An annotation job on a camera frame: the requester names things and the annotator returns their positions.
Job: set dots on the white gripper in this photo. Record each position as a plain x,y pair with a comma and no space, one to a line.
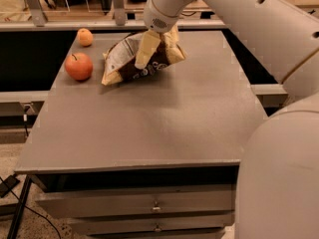
158,19

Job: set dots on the brown chip bag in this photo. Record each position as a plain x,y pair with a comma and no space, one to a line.
120,59

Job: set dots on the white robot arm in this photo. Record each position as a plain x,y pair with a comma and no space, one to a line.
278,180

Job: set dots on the red apple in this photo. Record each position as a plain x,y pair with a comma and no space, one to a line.
79,66

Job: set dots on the orange fruit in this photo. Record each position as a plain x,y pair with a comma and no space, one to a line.
85,37

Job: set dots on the grey metal railing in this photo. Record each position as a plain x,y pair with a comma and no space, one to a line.
63,15

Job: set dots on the grey drawer cabinet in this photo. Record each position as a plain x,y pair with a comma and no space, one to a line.
186,125

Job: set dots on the upper grey drawer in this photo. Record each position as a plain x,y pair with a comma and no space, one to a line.
136,201

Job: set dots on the grey drawer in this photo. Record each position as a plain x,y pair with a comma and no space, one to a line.
136,201
151,222

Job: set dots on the lower grey drawer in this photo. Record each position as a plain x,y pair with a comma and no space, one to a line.
151,222

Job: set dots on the black power adapter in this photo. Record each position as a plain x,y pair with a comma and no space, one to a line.
8,184

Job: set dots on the black metal leg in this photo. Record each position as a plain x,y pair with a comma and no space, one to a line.
19,210

